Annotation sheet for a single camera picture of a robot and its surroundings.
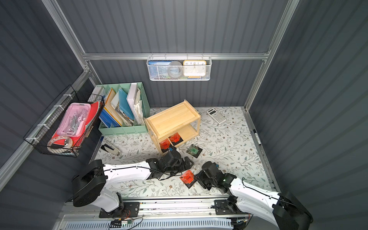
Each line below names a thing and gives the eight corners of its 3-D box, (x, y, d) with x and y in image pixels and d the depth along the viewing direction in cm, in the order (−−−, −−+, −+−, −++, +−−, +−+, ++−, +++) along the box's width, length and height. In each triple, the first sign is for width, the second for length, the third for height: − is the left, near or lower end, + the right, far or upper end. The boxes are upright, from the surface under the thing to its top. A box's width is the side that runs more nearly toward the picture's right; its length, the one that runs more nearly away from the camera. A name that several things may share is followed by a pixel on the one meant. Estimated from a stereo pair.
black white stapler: (102, 149, 99) (100, 147, 97) (107, 143, 102) (105, 141, 100) (117, 156, 96) (115, 154, 93) (122, 149, 99) (120, 147, 96)
